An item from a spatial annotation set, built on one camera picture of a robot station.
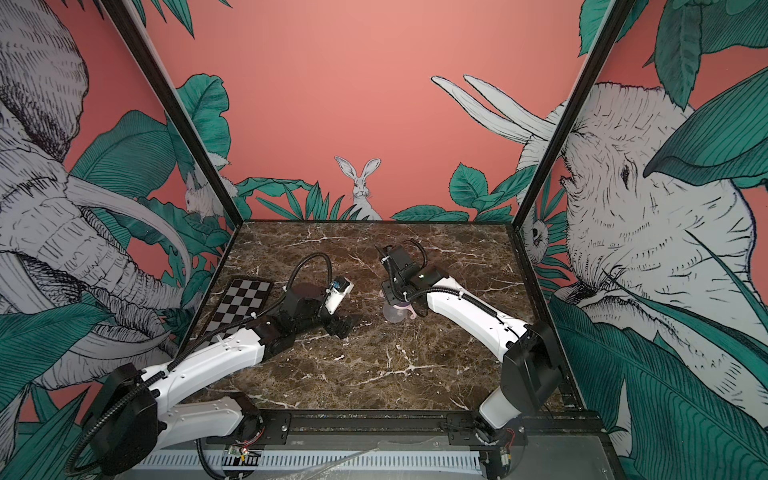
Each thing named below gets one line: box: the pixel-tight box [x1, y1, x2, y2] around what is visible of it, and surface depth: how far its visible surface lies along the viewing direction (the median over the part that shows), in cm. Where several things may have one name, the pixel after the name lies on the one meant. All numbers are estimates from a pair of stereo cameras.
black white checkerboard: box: [202, 278, 272, 347], surface depth 97 cm
